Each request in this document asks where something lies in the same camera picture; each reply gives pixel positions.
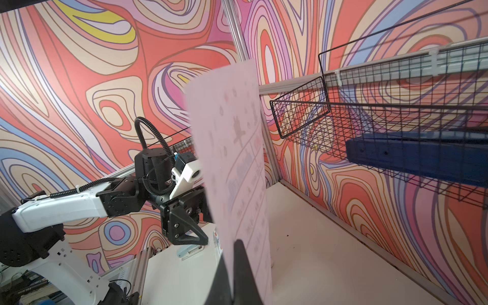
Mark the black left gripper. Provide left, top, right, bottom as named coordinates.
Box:
left=160, top=186, right=212, bottom=245

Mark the blue stapler in basket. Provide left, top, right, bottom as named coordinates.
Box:
left=346, top=130, right=487, bottom=188

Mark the hand-drawn colourful menu sheet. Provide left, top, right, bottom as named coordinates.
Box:
left=184, top=60, right=273, bottom=304

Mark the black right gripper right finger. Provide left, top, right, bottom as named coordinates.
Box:
left=233, top=240, right=263, bottom=305

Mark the white board front panel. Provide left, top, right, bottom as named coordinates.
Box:
left=213, top=229, right=223, bottom=257

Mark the small grey-blue eraser block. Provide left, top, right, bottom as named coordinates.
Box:
left=177, top=245, right=205, bottom=261

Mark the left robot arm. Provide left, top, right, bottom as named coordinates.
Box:
left=1, top=117, right=212, bottom=304

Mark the black wire basket back wall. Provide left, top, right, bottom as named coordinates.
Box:
left=270, top=1, right=487, bottom=209

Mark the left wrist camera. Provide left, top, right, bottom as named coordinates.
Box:
left=169, top=151, right=202, bottom=200

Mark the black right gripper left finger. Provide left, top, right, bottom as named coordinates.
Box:
left=205, top=255, right=233, bottom=305

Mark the black wire basket left wall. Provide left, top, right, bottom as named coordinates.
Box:
left=145, top=127, right=196, bottom=154

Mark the black wire basket wall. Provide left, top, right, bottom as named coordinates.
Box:
left=145, top=127, right=196, bottom=154
left=270, top=1, right=487, bottom=209

